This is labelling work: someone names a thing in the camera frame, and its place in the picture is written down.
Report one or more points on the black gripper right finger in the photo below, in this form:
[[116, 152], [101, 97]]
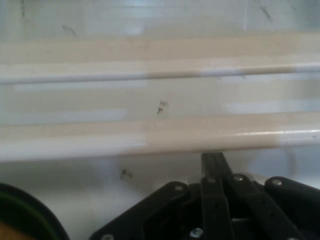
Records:
[[280, 210]]

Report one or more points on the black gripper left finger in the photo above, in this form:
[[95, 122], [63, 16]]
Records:
[[175, 215]]

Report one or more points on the brown toast bread slice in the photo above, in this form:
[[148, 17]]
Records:
[[8, 232]]

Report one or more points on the thin white rod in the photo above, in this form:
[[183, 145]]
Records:
[[160, 73]]

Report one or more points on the thick white rail bar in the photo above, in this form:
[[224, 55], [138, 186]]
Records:
[[160, 142]]

